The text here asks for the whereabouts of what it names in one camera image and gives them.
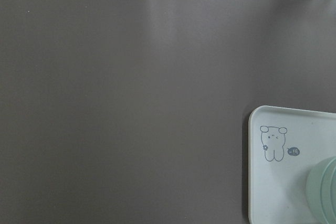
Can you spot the white rectangular serving tray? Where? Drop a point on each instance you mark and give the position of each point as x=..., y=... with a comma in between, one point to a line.
x=284, y=144

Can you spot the stacked green bowls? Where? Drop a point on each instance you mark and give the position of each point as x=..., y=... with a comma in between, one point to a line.
x=320, y=190

